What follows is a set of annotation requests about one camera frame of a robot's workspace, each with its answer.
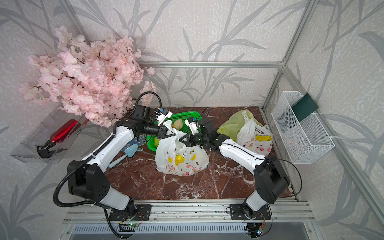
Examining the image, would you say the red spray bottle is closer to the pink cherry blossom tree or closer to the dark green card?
the pink cherry blossom tree

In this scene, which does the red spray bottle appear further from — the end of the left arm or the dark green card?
the dark green card

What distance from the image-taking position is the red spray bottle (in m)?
0.60

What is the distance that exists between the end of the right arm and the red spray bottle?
0.52 m

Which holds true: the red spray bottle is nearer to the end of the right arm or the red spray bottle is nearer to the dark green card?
the end of the right arm

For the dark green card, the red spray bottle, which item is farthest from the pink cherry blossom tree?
the dark green card

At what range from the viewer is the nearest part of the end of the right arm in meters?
→ 0.62

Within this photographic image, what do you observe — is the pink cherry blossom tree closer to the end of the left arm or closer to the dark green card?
the end of the left arm

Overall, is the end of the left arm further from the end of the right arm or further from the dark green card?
the dark green card

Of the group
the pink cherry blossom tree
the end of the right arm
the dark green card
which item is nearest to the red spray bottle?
the pink cherry blossom tree

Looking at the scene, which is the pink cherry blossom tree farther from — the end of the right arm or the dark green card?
the dark green card
